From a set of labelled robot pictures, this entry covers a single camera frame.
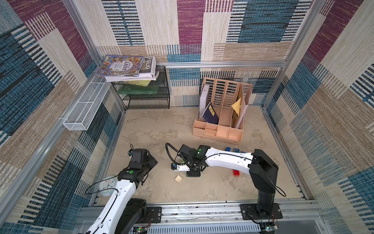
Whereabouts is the colourful illustrated book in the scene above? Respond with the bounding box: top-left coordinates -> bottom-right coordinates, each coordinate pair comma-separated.
95,55 -> 145,77

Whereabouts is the red lego brick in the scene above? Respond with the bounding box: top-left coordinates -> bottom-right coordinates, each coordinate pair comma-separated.
232,170 -> 240,176

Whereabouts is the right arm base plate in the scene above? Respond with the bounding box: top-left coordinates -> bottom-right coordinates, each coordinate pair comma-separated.
239,203 -> 283,220

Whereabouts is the pale pink folder in organizer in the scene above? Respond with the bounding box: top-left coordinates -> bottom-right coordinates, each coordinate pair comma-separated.
235,84 -> 250,129

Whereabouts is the white book in organizer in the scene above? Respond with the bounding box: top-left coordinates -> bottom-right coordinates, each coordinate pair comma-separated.
199,84 -> 210,119

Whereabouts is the green folder on shelf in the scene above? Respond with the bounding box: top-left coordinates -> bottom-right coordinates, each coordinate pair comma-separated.
117,84 -> 159,95

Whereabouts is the white wire mesh basket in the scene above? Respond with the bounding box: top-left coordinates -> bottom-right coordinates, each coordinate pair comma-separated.
63,76 -> 110,131

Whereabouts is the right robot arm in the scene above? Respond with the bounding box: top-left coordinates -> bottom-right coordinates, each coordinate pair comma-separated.
171,145 -> 279,218

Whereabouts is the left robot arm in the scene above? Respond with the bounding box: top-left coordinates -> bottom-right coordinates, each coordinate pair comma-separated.
86,149 -> 157,234

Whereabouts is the dark purple book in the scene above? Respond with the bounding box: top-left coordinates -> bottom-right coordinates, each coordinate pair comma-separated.
202,102 -> 219,125

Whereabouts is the yellow envelope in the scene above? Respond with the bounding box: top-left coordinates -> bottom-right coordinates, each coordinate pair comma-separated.
231,97 -> 242,117

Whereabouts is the black and white Folio book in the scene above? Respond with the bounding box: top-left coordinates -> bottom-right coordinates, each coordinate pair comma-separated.
104,57 -> 159,82

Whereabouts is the black wire shelf rack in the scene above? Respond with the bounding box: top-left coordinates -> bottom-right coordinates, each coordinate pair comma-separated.
112,66 -> 170,110

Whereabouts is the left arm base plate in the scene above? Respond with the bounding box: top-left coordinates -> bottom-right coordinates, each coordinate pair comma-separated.
143,206 -> 162,224

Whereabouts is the pink desk file organizer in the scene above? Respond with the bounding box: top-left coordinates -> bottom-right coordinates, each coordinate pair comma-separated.
192,78 -> 252,144

